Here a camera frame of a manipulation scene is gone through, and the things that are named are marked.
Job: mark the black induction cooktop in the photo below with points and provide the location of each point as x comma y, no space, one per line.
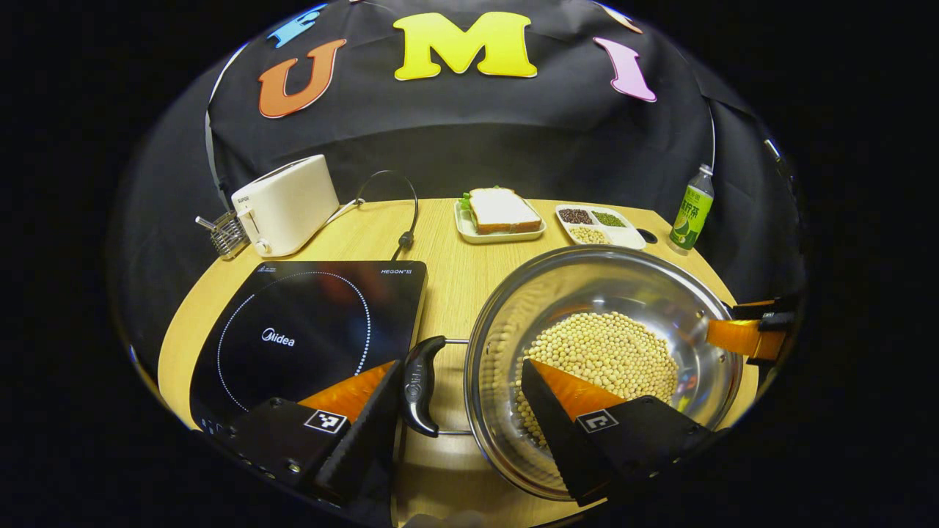
293,323

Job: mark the white divided bean tray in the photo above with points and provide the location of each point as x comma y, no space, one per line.
627,236

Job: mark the white rectangular plate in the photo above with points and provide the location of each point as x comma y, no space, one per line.
499,238

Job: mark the pile of soybeans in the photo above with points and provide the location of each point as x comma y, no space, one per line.
623,352

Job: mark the green label drink bottle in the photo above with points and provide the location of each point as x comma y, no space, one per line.
691,213

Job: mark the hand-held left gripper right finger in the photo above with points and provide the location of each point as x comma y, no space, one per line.
557,440

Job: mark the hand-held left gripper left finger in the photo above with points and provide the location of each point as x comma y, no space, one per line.
363,440

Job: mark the white toaster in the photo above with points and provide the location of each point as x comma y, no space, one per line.
290,205

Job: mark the white bread sandwich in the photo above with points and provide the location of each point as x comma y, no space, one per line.
502,210

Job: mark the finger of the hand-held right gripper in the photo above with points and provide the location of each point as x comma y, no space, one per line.
741,337
770,306

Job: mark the stainless steel pot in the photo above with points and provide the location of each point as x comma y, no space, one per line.
528,293

